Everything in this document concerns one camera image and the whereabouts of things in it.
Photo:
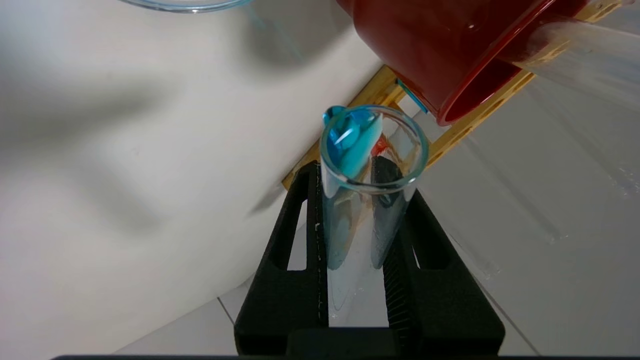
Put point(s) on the wooden test tube rack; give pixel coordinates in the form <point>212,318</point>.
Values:
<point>370,95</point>

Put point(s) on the clear glass beaker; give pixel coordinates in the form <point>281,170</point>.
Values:
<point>185,5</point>

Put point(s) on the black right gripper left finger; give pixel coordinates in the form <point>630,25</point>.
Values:
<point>280,300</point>

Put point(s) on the test tube with blue pigment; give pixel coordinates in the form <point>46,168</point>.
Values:
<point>350,145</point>

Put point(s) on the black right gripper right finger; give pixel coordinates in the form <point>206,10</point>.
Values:
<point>440,300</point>

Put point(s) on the red plastic cup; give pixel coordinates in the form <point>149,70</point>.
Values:
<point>425,45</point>

